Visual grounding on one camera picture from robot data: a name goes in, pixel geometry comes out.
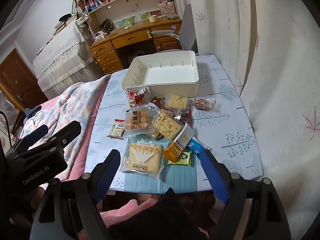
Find black patterned pouch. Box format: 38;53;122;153
99;19;115;33

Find brown wooden door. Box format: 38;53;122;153
0;49;48;112

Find white lace furniture cover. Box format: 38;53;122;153
32;20;101;98

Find blue snack packet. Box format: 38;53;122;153
186;139;206;160

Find black garment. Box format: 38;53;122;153
107;187;203;240

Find dark blue cloth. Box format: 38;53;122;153
24;105;42;120

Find patterned cardboard box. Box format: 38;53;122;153
160;2;178;17

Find wooden desk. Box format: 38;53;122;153
89;17;183;75

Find small clear bag yellow puffs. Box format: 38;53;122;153
166;94;190;112

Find floral blanket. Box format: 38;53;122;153
19;75;112;180

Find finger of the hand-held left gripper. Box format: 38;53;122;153
32;120;82;153
19;124;49;146

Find dark red snack packet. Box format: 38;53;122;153
179;111;193;128

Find tree print tablecloth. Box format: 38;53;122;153
84;54;264;193

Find white plastic storage box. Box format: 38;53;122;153
122;50;200;98

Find small red edged white packet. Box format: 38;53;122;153
107;119;126;140

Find brown snack packet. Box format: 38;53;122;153
149;96;165;110

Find pink fleece garment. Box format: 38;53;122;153
99;197;165;230

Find blue striped mat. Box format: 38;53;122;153
124;134;206;193

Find clear nut packet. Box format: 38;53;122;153
193;97;216;111

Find egg yolk biscuit packet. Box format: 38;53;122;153
123;106;155;138

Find red white snack packet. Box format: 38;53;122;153
126;86;151;108

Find large clear bag yellow puffs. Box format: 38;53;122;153
151;110;185;142

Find green gold snack packet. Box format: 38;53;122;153
167;151;192;167

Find orange snack packet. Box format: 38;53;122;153
161;141;187;163

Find black cable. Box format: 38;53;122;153
0;111;13;145

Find large toast bread packet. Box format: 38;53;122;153
119;140;168;180

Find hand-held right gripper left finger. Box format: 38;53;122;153
29;149;121;240

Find leaf print white curtain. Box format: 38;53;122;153
185;0;320;207

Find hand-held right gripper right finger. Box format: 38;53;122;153
199;149;292;240

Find pink bed sheet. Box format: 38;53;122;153
61;81;110;182

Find grey office chair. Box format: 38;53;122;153
151;4;200;56

